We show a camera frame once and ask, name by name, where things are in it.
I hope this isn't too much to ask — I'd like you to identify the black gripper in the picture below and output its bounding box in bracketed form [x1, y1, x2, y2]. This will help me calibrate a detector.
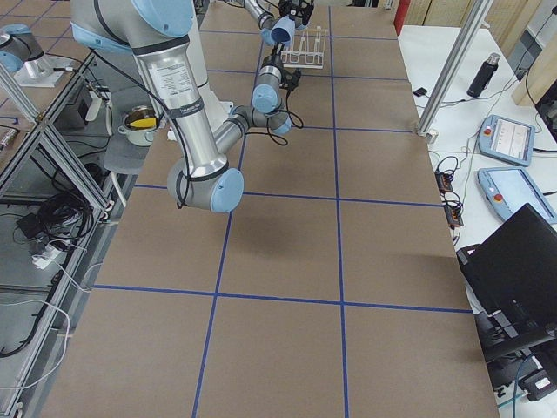
[278, 0, 314, 29]
[268, 43, 285, 66]

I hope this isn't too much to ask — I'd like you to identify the light blue plastic cup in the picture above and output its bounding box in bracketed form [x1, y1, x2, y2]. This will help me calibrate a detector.
[271, 16, 295, 46]

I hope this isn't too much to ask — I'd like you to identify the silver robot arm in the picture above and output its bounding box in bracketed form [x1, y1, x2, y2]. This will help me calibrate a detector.
[238, 0, 314, 46]
[70, 1, 292, 212]

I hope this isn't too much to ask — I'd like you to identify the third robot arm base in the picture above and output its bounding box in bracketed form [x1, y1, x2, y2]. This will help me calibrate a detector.
[1, 24, 62, 88]

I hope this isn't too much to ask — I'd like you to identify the small black phone device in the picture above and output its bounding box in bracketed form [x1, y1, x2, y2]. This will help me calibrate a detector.
[413, 87, 427, 97]

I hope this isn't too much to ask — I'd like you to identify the white enamel pot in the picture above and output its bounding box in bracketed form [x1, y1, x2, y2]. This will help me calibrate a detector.
[117, 105, 159, 147]

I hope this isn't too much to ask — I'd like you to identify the black water bottle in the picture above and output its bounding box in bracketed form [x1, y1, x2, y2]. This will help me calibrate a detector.
[466, 52, 501, 98]

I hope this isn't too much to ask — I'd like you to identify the orange black usb hub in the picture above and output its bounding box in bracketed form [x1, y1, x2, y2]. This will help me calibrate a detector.
[434, 170, 464, 229]

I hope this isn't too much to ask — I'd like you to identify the far teach pendant tablet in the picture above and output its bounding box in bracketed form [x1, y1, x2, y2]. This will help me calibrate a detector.
[478, 114, 536, 167]

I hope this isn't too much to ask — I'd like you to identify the teach pendant tablet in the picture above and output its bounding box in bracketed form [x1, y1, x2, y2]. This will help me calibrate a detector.
[477, 167, 556, 225]
[478, 114, 536, 167]

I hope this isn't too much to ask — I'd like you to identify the near teach pendant tablet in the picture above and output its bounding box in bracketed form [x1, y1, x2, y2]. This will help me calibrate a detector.
[477, 167, 556, 225]

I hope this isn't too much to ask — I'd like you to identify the black laptop computer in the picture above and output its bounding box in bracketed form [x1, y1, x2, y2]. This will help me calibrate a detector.
[457, 204, 556, 326]

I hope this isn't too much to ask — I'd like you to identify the white wire cup holder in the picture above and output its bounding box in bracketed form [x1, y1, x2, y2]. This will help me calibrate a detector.
[281, 26, 328, 70]

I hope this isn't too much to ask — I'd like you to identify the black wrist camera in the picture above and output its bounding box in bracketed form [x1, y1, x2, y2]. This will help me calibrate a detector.
[281, 69, 302, 93]

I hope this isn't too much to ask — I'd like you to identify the aluminium frame post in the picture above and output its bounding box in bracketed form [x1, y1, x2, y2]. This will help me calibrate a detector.
[415, 0, 493, 144]

